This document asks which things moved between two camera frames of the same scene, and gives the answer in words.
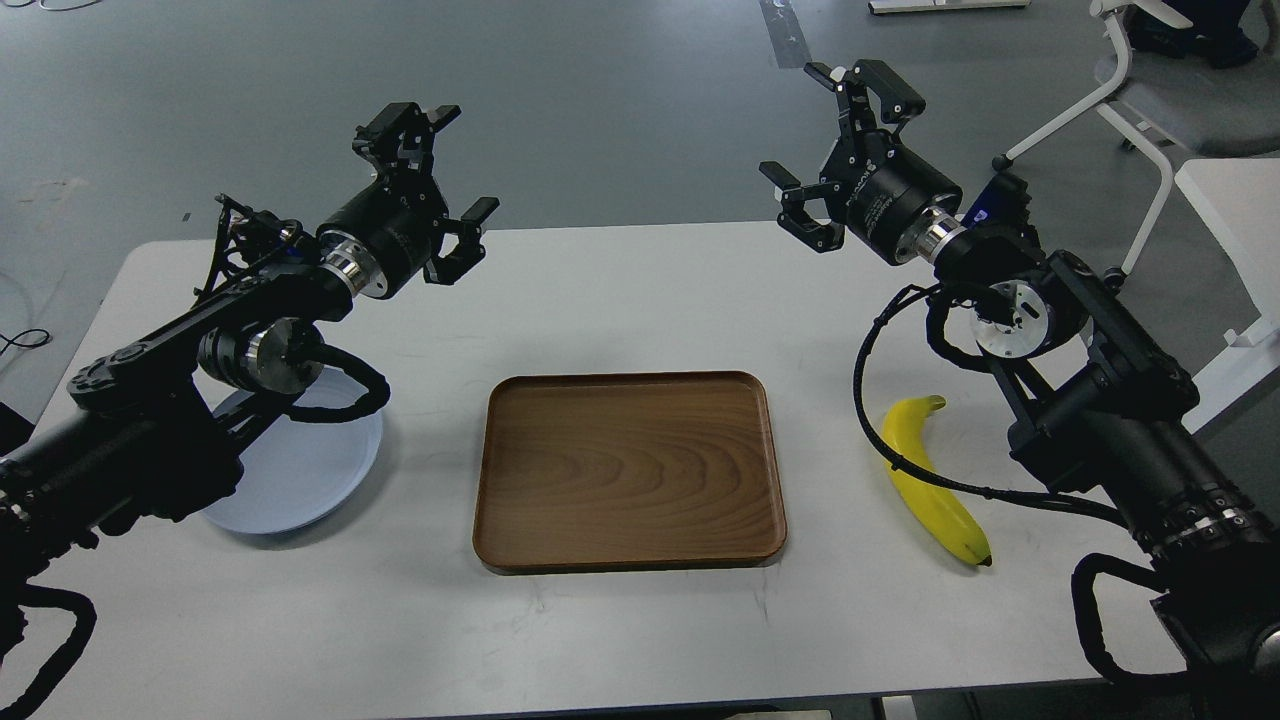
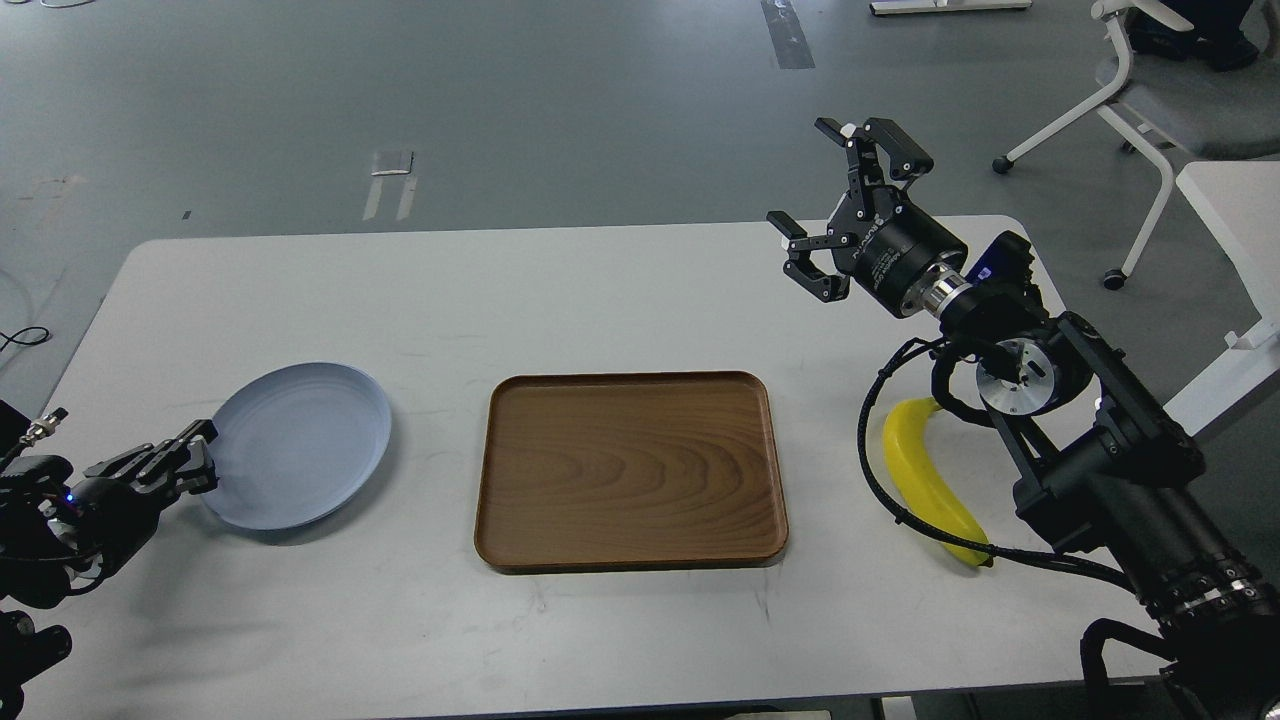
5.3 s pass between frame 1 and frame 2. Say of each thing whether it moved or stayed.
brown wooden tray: stayed
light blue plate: stayed
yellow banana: stayed
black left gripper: moved
